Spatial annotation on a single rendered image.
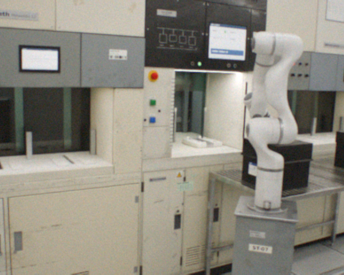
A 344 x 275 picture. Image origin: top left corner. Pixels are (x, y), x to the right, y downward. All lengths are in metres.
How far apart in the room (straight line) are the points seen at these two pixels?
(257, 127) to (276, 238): 0.50
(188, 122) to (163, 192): 1.18
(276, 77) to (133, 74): 0.80
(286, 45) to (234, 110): 1.05
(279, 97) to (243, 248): 0.70
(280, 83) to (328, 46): 1.44
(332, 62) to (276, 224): 1.71
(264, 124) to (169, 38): 0.82
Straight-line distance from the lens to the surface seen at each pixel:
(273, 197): 1.85
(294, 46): 1.80
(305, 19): 3.01
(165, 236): 2.49
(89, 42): 2.09
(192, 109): 3.38
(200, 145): 2.69
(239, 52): 2.56
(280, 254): 1.86
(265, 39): 1.77
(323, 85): 3.13
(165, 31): 2.27
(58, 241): 2.24
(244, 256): 1.88
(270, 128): 1.77
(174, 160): 2.36
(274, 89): 1.78
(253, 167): 2.26
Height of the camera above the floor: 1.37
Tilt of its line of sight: 9 degrees down
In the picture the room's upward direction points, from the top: 2 degrees clockwise
